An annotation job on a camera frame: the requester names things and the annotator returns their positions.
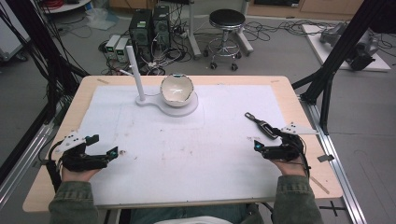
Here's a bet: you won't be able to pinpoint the person's left hand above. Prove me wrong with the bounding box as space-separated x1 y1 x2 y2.
60 167 101 183

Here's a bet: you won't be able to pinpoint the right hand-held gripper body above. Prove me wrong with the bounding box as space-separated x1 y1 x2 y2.
262 121 319 162

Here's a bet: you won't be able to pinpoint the black frame strut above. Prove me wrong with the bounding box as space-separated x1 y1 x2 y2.
0 0 90 125
291 0 396 135

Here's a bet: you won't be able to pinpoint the grey equipment case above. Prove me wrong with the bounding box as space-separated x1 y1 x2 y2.
0 0 32 63

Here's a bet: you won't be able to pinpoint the grey black robot part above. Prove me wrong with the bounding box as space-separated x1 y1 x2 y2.
346 30 381 72

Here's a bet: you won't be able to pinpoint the grey metal tag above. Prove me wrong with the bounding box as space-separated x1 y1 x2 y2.
317 153 336 163

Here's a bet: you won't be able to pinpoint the black grey metal tool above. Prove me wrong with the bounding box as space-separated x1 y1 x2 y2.
244 111 274 136

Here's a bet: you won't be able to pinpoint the tangle of black floor cables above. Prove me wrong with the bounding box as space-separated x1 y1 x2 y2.
244 19 349 43

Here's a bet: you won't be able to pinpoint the black round stool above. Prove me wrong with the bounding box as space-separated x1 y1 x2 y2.
204 8 248 72

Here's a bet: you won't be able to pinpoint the white floor board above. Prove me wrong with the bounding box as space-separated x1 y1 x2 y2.
301 23 392 73

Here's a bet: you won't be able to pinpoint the black computer tower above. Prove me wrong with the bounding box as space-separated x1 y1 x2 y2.
128 8 154 64
151 5 172 52

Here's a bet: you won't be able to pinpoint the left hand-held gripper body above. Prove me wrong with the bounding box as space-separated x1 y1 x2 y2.
54 130 110 173

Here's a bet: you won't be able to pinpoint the white round table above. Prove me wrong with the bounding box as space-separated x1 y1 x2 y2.
39 0 92 15

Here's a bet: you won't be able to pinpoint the white table mat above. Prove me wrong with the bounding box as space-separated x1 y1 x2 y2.
78 84 301 207

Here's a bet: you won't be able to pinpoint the aluminium rail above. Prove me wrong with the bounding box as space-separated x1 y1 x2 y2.
0 122 62 209
297 92 369 224

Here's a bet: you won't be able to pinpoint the person's right hand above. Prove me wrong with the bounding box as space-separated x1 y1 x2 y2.
273 159 308 178

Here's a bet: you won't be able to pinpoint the white stand with post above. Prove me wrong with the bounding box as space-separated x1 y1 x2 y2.
125 45 200 118

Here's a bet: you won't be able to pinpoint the small grey power box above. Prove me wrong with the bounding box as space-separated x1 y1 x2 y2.
115 36 131 63
105 35 121 61

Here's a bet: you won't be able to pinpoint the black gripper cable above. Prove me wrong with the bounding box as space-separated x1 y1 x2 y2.
290 136 313 181
45 139 64 194

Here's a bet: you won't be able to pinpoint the cracked white ceramic bowl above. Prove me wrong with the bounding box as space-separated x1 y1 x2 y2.
160 73 195 108

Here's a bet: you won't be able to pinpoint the person's legs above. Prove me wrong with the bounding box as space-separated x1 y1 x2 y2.
128 203 265 224

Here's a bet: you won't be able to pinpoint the clear plastic bag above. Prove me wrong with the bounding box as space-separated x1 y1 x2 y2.
84 7 120 32

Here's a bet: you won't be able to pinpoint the strip of beige tape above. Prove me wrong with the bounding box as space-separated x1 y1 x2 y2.
309 175 331 196

